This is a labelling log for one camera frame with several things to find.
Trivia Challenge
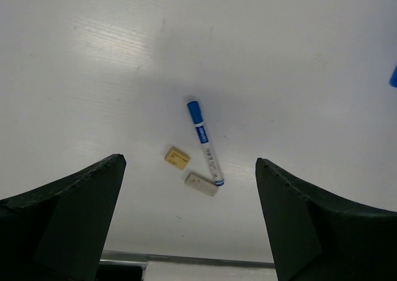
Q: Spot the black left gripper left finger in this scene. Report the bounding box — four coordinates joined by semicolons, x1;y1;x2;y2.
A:
1;154;127;280

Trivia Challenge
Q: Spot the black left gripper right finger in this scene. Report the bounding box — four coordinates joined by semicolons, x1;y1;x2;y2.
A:
256;158;396;280

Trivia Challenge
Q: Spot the yellow eraser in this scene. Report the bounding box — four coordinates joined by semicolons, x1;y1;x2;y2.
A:
164;146;190;170

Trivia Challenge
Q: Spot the blue whiteboard marker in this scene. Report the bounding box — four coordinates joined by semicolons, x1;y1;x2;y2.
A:
187;100;225;187

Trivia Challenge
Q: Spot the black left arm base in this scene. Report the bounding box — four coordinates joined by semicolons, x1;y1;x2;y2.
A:
95;264;145;281

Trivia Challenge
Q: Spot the grey white eraser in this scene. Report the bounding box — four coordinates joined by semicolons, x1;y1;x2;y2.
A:
185;172;219;197

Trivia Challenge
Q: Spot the blue plastic sorting bin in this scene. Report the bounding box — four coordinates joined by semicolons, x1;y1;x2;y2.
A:
390;66;397;87

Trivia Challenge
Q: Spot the aluminium table edge rail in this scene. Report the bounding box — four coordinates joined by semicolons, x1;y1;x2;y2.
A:
100;251;275;269

